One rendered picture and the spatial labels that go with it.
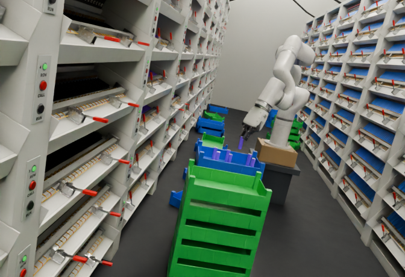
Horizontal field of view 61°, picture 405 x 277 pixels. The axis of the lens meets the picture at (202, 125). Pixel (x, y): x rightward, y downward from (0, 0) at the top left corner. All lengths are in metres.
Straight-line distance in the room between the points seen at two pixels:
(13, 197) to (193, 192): 0.68
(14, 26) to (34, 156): 0.24
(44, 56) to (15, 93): 0.08
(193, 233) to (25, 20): 0.93
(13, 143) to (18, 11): 0.22
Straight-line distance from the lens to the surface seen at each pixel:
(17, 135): 0.66
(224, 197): 1.25
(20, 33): 0.63
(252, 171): 1.57
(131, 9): 1.30
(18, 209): 0.73
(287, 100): 1.72
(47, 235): 1.11
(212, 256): 1.36
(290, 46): 1.89
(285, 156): 2.36
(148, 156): 1.89
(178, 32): 1.97
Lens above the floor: 0.91
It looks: 12 degrees down
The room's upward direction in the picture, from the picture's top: 12 degrees clockwise
